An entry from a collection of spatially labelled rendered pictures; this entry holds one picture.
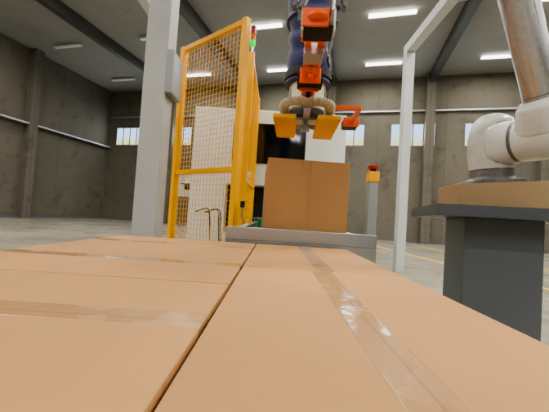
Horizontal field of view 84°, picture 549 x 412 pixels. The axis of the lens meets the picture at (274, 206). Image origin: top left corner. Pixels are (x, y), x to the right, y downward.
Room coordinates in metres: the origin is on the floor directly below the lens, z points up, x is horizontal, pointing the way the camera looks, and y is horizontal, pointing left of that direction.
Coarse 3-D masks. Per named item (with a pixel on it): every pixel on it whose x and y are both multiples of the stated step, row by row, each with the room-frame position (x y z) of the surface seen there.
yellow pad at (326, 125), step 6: (318, 120) 1.30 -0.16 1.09; (324, 120) 1.29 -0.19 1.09; (330, 120) 1.29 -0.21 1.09; (336, 120) 1.28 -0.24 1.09; (318, 126) 1.38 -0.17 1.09; (324, 126) 1.37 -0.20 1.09; (330, 126) 1.37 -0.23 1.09; (336, 126) 1.36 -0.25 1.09; (318, 132) 1.49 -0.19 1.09; (324, 132) 1.48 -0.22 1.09; (330, 132) 1.48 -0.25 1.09; (318, 138) 1.60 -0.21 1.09; (324, 138) 1.59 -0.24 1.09; (330, 138) 1.58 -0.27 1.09
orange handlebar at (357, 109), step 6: (312, 12) 0.80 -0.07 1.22; (318, 12) 0.79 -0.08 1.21; (324, 12) 0.80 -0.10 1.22; (312, 18) 0.81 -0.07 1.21; (318, 18) 0.80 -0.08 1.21; (324, 18) 0.81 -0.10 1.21; (306, 66) 1.07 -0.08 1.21; (312, 66) 1.11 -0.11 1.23; (318, 66) 1.07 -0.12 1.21; (306, 72) 1.11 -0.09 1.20; (312, 72) 1.10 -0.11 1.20; (318, 72) 1.10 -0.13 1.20; (324, 108) 1.48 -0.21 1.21; (336, 108) 1.48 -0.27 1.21; (342, 108) 1.47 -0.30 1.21; (348, 108) 1.47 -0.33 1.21; (354, 108) 1.47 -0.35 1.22; (360, 108) 1.48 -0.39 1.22; (354, 114) 1.56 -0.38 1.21; (354, 120) 1.64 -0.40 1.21
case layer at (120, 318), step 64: (0, 256) 0.68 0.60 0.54; (64, 256) 0.73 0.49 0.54; (128, 256) 0.79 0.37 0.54; (192, 256) 0.86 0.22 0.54; (256, 256) 0.95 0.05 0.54; (320, 256) 1.05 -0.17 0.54; (0, 320) 0.32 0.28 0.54; (64, 320) 0.34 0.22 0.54; (128, 320) 0.35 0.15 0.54; (192, 320) 0.36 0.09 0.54; (256, 320) 0.37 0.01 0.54; (320, 320) 0.39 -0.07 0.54; (384, 320) 0.41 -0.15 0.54; (448, 320) 0.42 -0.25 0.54; (0, 384) 0.22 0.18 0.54; (64, 384) 0.22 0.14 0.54; (128, 384) 0.22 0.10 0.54; (192, 384) 0.23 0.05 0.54; (256, 384) 0.24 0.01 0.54; (320, 384) 0.24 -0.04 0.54; (384, 384) 0.25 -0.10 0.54; (448, 384) 0.25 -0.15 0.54; (512, 384) 0.26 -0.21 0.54
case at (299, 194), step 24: (288, 168) 1.47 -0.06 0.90; (312, 168) 1.47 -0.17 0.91; (336, 168) 1.48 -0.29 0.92; (264, 192) 1.89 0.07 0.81; (288, 192) 1.47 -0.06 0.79; (312, 192) 1.47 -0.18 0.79; (336, 192) 1.48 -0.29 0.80; (264, 216) 1.51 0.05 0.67; (288, 216) 1.47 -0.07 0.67; (312, 216) 1.47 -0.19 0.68; (336, 216) 1.48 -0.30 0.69
